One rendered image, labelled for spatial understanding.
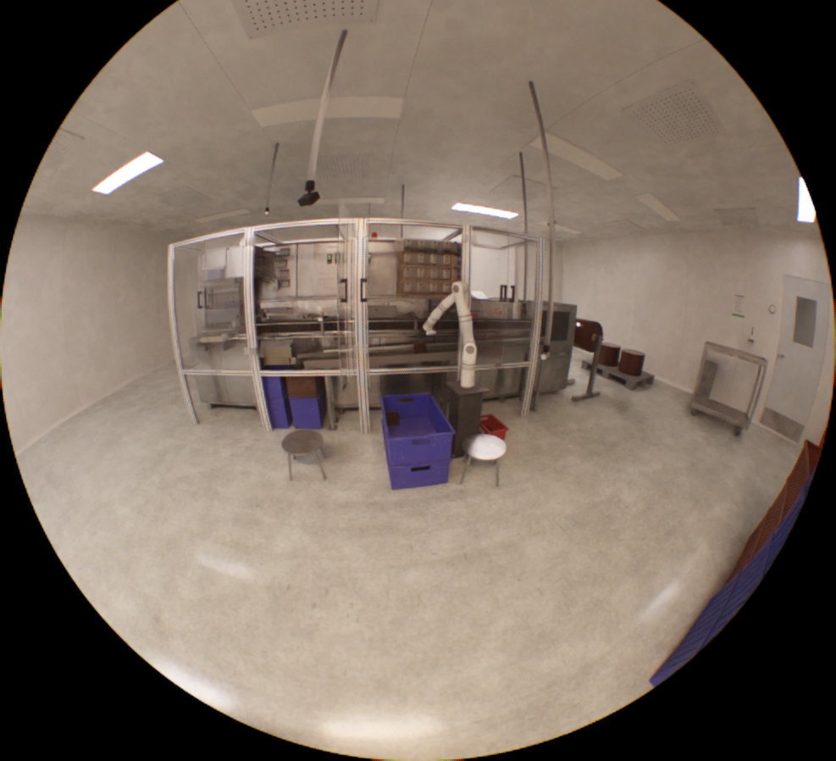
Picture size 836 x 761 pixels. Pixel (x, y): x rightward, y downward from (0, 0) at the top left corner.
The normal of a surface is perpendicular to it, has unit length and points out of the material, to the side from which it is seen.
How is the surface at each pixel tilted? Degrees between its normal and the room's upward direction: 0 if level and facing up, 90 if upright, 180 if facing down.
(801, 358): 90
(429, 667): 0
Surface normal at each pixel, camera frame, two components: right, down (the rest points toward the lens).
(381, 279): 0.18, 0.22
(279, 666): 0.02, -0.98
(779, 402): -0.98, 0.02
